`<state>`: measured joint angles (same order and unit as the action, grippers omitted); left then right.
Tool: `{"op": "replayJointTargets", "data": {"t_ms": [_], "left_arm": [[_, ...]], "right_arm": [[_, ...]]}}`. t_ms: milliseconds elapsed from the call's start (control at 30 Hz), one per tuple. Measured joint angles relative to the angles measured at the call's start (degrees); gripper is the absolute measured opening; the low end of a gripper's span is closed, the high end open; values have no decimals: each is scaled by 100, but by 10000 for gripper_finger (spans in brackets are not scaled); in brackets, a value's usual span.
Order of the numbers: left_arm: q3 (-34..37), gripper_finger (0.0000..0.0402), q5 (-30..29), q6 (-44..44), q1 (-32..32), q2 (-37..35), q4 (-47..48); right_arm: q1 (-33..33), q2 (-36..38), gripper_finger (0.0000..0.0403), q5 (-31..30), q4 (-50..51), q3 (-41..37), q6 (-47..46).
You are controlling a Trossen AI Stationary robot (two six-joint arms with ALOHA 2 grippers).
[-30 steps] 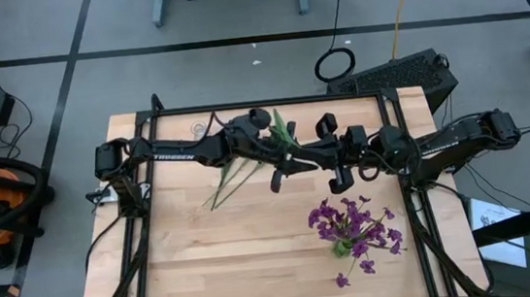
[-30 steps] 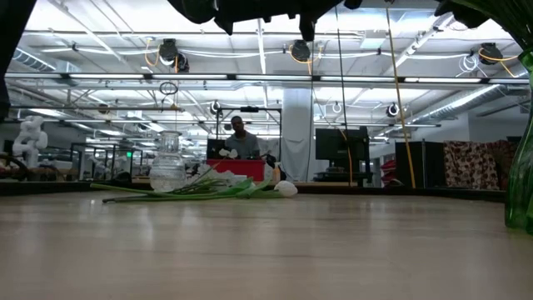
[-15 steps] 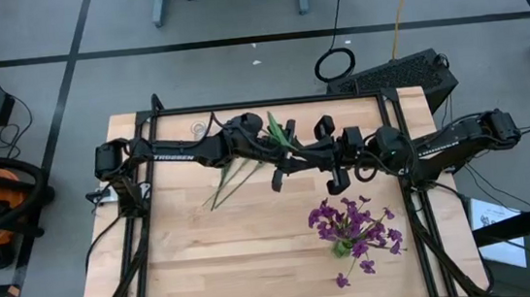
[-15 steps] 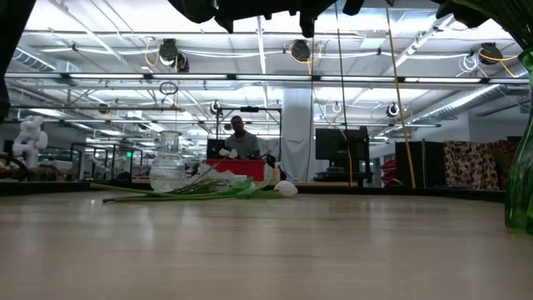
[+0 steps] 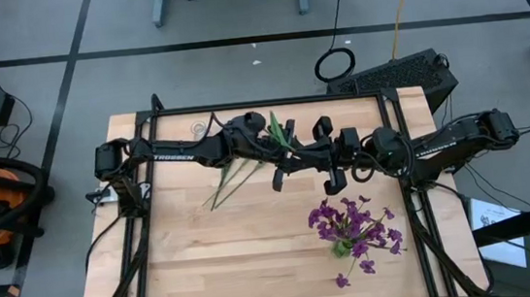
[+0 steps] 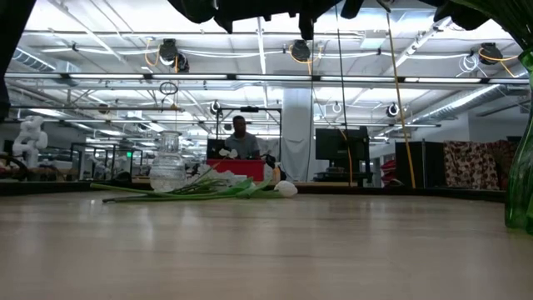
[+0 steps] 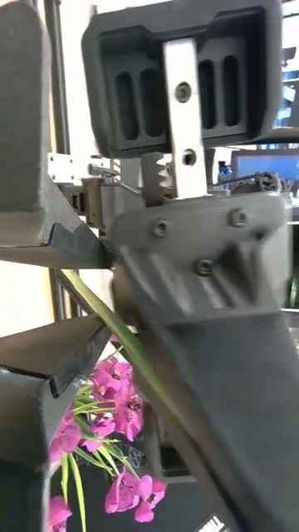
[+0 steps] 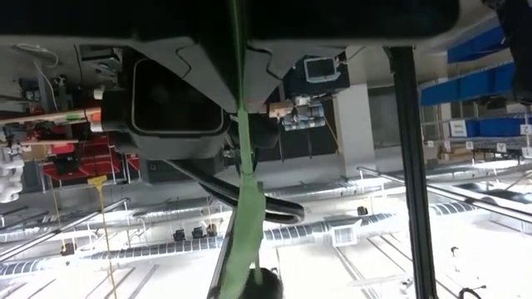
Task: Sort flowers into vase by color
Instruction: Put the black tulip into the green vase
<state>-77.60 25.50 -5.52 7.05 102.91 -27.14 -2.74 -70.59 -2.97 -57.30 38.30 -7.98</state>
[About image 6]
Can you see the red box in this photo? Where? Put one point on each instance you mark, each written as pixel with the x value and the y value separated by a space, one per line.
pixel 237 168

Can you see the black gantry frame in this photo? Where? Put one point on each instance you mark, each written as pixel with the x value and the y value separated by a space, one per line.
pixel 250 109

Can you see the green glass vase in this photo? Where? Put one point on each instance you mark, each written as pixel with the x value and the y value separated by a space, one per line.
pixel 522 187

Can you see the long ceiling light rail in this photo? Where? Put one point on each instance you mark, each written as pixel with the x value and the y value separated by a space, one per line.
pixel 375 78

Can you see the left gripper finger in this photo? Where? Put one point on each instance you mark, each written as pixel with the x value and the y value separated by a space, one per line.
pixel 352 8
pixel 307 25

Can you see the silver ventilation duct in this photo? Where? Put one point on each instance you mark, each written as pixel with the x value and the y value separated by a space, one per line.
pixel 25 58
pixel 466 100

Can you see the pale lilac flower bunch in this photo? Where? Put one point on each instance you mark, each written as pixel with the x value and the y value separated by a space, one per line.
pixel 204 187

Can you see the person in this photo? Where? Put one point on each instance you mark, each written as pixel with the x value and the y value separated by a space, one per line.
pixel 241 143

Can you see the black cabinet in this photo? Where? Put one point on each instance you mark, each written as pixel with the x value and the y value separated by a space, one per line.
pixel 416 164

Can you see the black monitor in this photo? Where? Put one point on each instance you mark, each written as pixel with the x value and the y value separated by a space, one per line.
pixel 337 141

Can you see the red object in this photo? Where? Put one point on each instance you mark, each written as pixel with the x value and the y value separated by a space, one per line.
pixel 388 168

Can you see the patterned brown cloth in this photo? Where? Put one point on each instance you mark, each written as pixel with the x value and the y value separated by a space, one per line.
pixel 470 164

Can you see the clear glass vase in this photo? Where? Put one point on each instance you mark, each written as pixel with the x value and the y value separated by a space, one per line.
pixel 167 171

